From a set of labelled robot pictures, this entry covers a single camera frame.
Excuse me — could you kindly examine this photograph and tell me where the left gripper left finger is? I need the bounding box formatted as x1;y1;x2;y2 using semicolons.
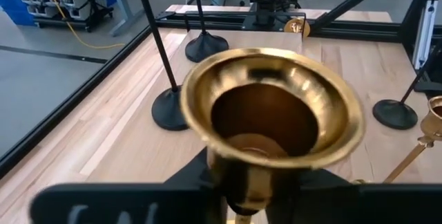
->
29;147;229;224

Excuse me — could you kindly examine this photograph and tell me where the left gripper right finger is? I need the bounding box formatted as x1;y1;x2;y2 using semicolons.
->
265;167;442;224

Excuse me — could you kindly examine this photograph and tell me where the black candlestick holder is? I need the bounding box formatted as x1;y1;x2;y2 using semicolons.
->
372;40;442;131
132;0;190;131
185;0;230;64

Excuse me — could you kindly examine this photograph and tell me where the tall gold candlestick holder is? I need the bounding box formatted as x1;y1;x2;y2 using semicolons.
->
350;95;442;185

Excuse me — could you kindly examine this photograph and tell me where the medium gold candlestick holder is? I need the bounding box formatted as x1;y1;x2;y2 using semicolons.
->
179;46;366;224

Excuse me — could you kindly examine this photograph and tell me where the short gold candlestick holder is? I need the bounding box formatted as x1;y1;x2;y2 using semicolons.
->
283;17;311;39

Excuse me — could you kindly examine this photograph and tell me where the silver aluminium extrusion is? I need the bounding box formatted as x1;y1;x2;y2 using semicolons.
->
412;0;440;71

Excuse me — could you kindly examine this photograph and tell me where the cart with grey bins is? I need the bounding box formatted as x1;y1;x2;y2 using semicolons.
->
9;0;115;33

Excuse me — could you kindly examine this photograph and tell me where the yellow floor cable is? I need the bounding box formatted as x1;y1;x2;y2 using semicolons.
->
40;0;126;50

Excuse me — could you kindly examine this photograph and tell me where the black aluminium station frame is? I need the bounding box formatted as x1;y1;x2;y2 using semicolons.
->
0;0;442;180

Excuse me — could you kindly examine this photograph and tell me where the wooden riser with black frame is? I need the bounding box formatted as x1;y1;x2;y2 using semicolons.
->
81;10;381;187

